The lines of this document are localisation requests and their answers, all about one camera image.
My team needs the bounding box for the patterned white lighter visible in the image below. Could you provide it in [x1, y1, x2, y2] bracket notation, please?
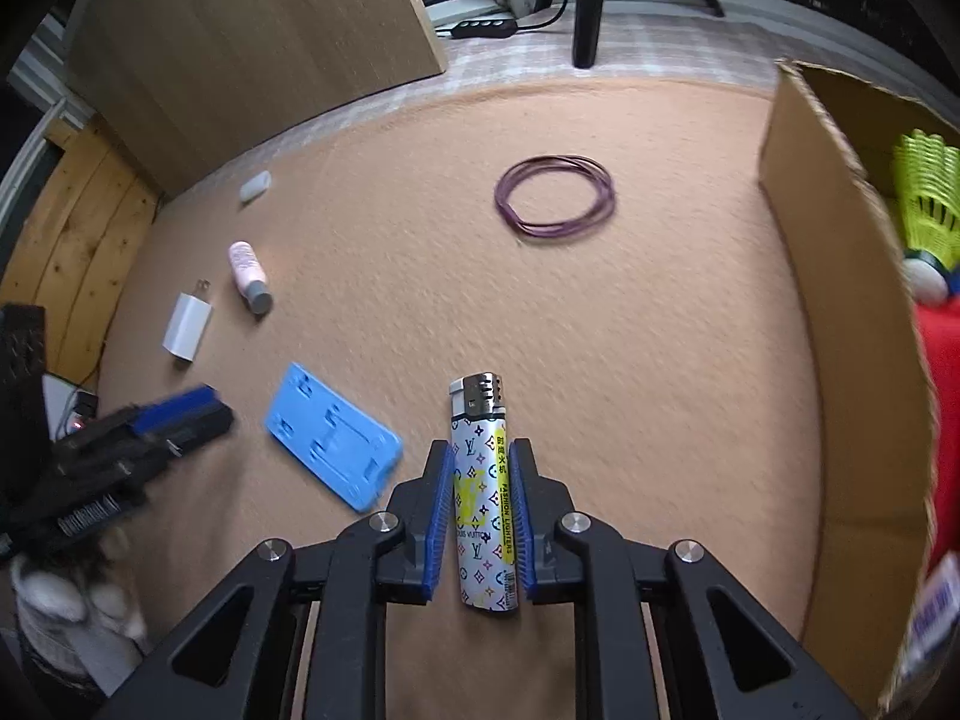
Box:
[449, 372, 519, 614]

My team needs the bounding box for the small white eraser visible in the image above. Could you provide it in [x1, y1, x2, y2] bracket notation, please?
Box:
[238, 171, 272, 205]

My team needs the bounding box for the light wood cabinet panel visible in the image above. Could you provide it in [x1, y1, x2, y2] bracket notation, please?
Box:
[67, 0, 448, 195]

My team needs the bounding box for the yellow badminton shuttlecock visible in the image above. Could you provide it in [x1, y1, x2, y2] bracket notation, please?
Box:
[893, 128, 958, 305]

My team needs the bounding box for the pine wood board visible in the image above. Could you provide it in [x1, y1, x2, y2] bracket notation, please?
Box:
[2, 115, 158, 383]

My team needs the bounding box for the light blue phone stand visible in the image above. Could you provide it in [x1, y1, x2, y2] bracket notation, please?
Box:
[263, 362, 404, 512]

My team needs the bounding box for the white power plug adapter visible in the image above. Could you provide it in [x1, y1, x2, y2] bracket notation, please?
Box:
[163, 280, 212, 364]

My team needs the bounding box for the purple wire coil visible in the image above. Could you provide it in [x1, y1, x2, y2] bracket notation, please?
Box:
[493, 154, 619, 242]

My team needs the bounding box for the small pink bottle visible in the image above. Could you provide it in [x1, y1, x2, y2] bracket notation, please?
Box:
[228, 241, 274, 317]

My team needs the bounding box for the black power strip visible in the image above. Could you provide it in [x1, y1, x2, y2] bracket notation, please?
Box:
[449, 18, 519, 39]

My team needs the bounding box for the white blue tube bottle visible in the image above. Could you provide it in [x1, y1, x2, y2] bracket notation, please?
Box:
[898, 551, 960, 679]

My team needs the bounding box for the brown cardboard box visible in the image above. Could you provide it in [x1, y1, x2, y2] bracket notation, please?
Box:
[758, 60, 958, 715]

